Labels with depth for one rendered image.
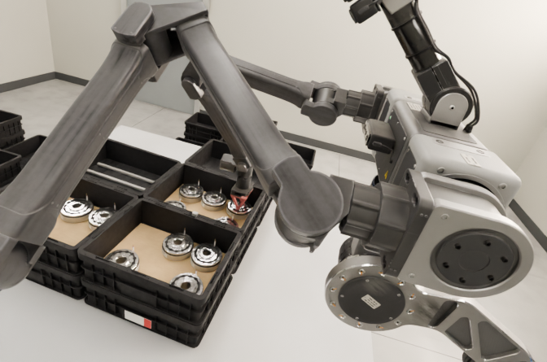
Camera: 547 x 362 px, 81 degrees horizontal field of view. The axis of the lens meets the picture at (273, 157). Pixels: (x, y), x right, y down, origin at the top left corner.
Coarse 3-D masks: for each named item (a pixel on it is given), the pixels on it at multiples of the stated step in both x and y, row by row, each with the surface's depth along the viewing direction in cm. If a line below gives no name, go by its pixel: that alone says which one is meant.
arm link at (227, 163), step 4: (224, 156) 123; (228, 156) 123; (232, 156) 123; (224, 160) 122; (228, 160) 122; (232, 160) 122; (220, 164) 124; (224, 164) 124; (228, 164) 123; (232, 164) 121; (240, 164) 116; (244, 164) 116; (220, 168) 125; (224, 168) 125; (228, 168) 124; (232, 168) 124; (240, 168) 118; (244, 168) 117
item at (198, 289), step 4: (176, 276) 97; (180, 276) 98; (184, 276) 98; (188, 276) 98; (192, 276) 98; (196, 276) 99; (172, 280) 96; (176, 280) 96; (180, 280) 96; (192, 280) 97; (196, 280) 98; (200, 280) 98; (172, 284) 95; (176, 284) 95; (196, 284) 96; (200, 284) 96; (196, 288) 95; (200, 288) 95; (192, 292) 93; (196, 292) 94; (200, 292) 94
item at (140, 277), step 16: (128, 208) 109; (112, 224) 102; (208, 224) 111; (80, 256) 90; (96, 256) 90; (224, 256) 99; (112, 272) 89; (128, 272) 87; (160, 288) 86; (176, 288) 86; (208, 288) 88
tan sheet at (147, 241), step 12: (144, 228) 116; (132, 240) 110; (144, 240) 111; (156, 240) 112; (144, 252) 107; (156, 252) 108; (144, 264) 102; (156, 264) 103; (168, 264) 104; (180, 264) 105; (156, 276) 100; (168, 276) 100; (204, 276) 103; (204, 288) 99
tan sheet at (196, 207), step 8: (176, 192) 138; (168, 200) 133; (176, 200) 134; (200, 200) 137; (192, 208) 131; (200, 208) 132; (224, 208) 135; (208, 216) 129; (216, 216) 130; (224, 216) 130; (240, 224) 128
